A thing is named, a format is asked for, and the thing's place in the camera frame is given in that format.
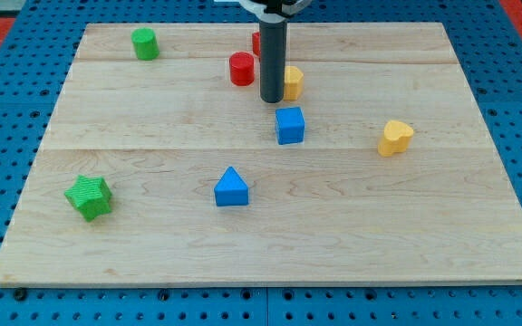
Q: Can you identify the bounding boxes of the yellow hexagon block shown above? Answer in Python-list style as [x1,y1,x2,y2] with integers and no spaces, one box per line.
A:
[284,66,305,101]

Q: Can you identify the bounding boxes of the blue triangle block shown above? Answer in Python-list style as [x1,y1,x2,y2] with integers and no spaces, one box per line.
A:
[214,167,249,206]

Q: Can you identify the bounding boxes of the blue cube block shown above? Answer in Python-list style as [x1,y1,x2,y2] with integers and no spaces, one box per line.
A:
[275,107,305,145]

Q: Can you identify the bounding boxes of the light wooden board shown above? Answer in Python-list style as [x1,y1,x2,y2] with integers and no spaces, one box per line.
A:
[0,23,522,288]

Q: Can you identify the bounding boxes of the red cylinder block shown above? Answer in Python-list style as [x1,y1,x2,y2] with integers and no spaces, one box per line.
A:
[229,52,255,86]

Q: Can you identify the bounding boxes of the red block behind pusher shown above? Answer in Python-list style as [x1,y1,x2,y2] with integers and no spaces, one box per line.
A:
[251,32,261,58]

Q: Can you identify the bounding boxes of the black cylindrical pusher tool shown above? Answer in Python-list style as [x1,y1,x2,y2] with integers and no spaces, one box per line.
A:
[259,14,287,103]

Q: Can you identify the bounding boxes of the yellow heart block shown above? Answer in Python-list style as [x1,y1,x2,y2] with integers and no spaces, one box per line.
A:
[377,120,415,157]

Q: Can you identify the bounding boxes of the green cylinder block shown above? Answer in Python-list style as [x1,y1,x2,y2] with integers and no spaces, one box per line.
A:
[130,27,160,61]

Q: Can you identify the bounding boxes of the green star block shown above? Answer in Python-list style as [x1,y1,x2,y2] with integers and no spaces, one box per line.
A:
[64,175,112,222]

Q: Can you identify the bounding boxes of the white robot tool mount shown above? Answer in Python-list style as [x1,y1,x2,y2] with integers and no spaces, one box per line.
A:
[238,0,313,21]

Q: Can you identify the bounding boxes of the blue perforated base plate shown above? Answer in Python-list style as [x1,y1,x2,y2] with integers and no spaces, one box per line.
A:
[0,1,522,325]

